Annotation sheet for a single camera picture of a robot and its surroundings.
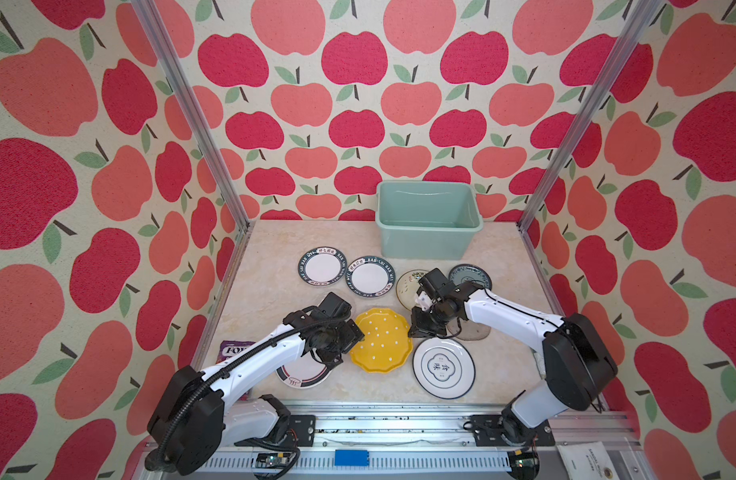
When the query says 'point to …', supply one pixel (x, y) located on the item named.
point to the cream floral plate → (407, 287)
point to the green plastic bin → (428, 219)
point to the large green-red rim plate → (303, 372)
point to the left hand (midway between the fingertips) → (364, 349)
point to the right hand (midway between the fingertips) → (413, 332)
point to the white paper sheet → (587, 461)
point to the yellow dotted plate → (387, 343)
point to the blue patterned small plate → (471, 273)
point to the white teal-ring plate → (444, 367)
